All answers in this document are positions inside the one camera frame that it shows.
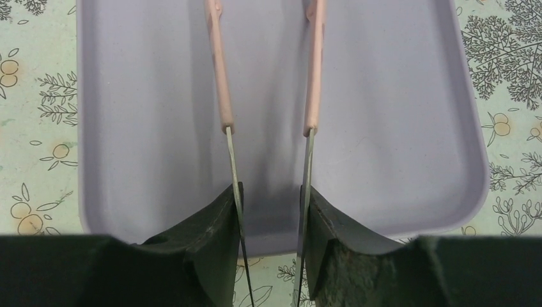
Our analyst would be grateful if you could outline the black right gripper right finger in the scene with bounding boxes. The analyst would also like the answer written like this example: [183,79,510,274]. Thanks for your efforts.
[305,190,541,306]

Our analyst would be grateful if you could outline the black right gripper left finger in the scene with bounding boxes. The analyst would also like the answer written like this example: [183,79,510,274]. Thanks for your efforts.
[1,187,240,306]

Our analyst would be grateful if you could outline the pink handled tongs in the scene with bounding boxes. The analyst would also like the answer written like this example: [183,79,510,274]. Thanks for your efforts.
[204,1,327,306]

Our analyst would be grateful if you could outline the lilac plastic tray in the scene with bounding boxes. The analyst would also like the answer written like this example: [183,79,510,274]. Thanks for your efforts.
[76,1,489,256]

